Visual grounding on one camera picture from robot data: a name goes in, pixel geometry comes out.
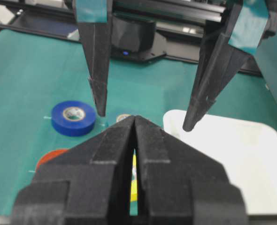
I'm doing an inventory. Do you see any green tape roll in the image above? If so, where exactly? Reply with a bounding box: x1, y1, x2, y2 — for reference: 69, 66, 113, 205
105, 112, 130, 127

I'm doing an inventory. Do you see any white plastic tray case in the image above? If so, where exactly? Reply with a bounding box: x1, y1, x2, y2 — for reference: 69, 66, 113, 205
163, 110, 277, 215

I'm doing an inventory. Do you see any yellow tape roll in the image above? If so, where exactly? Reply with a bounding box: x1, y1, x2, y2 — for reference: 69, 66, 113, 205
130, 152, 138, 202

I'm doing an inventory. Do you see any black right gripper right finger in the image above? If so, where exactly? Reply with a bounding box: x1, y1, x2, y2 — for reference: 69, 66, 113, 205
135, 116, 248, 225

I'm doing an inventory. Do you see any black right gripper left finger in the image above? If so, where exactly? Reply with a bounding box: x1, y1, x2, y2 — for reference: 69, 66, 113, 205
11, 116, 135, 225

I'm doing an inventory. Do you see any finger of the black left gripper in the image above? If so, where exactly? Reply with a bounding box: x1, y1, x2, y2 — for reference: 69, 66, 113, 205
74, 0, 113, 117
183, 0, 269, 131

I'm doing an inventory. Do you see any red tape roll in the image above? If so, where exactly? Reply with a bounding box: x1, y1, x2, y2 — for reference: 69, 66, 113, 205
35, 149, 69, 171

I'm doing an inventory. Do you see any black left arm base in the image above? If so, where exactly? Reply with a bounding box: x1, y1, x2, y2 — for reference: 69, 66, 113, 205
111, 15, 167, 62

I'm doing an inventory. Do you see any blue tape roll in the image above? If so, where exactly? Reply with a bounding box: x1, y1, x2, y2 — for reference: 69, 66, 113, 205
51, 101, 96, 136

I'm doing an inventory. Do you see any green table cloth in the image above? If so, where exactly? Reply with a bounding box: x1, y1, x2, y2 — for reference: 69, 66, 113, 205
0, 30, 277, 216

